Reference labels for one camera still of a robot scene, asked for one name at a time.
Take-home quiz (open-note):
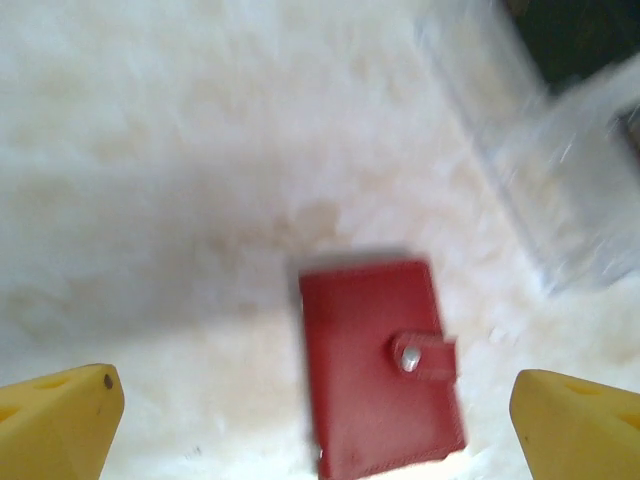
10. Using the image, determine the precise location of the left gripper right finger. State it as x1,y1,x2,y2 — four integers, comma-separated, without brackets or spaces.
509,368,640,480

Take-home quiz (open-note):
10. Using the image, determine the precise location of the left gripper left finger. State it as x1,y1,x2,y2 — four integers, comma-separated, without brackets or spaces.
0,363,126,480

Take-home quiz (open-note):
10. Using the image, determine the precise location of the clear acrylic card stand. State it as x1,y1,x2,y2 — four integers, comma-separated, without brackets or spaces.
414,0,640,297

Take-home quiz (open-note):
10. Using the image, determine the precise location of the red card holder wallet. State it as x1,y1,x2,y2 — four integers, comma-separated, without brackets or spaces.
298,258,469,479

